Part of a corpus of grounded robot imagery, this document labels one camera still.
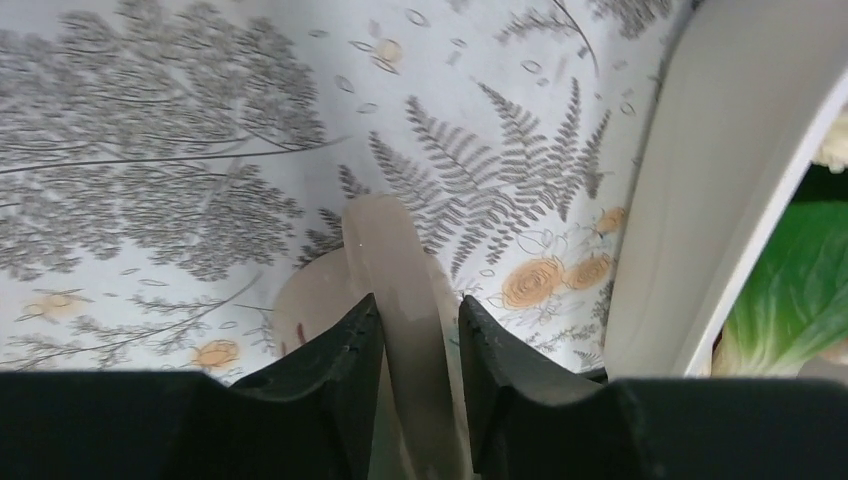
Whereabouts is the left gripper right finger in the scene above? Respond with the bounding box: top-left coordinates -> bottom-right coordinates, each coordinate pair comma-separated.
458,295 -> 601,479

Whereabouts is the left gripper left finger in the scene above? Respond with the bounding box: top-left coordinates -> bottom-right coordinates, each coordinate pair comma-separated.
231,294 -> 384,479

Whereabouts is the beige teal upside-down mug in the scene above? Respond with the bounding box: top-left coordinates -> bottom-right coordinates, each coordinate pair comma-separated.
271,194 -> 475,479

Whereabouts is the floral tablecloth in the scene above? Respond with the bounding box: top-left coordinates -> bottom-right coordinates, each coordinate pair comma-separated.
1,1 -> 697,381

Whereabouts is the green bok choy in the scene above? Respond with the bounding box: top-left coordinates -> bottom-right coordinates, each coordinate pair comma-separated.
711,201 -> 847,377

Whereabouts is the white vegetable basin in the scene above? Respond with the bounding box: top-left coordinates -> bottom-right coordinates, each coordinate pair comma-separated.
603,0 -> 847,380

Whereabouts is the yellow napa cabbage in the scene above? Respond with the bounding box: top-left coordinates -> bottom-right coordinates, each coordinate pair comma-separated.
811,109 -> 847,174

